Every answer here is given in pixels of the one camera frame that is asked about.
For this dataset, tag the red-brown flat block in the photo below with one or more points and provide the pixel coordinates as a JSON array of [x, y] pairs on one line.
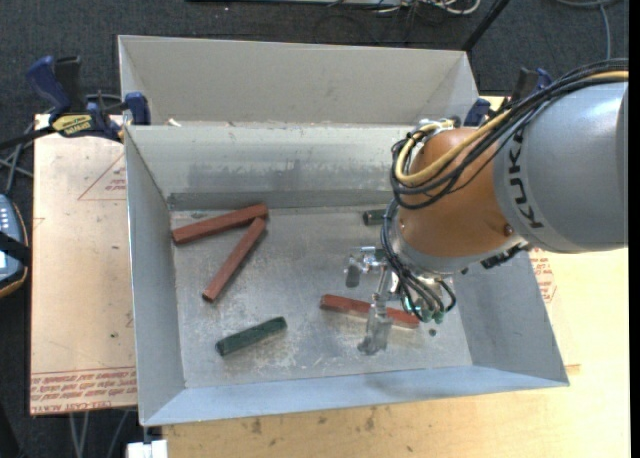
[[234, 261], [341, 304], [220, 224]]

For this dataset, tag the brown cardboard board red print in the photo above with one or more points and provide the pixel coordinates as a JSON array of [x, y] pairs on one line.
[[80, 256]]

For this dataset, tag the grey metal bin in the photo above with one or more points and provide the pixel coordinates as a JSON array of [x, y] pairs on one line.
[[300, 266]]

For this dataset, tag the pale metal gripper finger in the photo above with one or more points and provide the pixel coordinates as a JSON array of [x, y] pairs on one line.
[[385, 331], [369, 333]]

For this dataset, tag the black cylinder on white bracket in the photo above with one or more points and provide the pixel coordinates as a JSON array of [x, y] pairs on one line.
[[353, 276]]

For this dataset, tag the dark green flat block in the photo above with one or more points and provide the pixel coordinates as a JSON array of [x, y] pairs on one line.
[[372, 217], [251, 336]]

